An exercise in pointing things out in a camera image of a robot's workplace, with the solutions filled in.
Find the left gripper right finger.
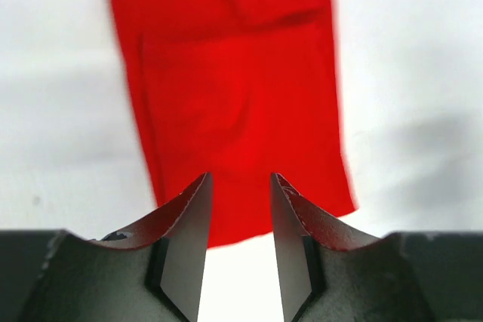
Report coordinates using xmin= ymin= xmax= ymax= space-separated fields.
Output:
xmin=270 ymin=173 xmax=482 ymax=321

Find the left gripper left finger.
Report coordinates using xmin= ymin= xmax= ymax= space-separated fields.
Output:
xmin=1 ymin=173 xmax=213 ymax=321

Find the red t shirt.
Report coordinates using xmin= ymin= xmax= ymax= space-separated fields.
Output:
xmin=110 ymin=0 xmax=355 ymax=247

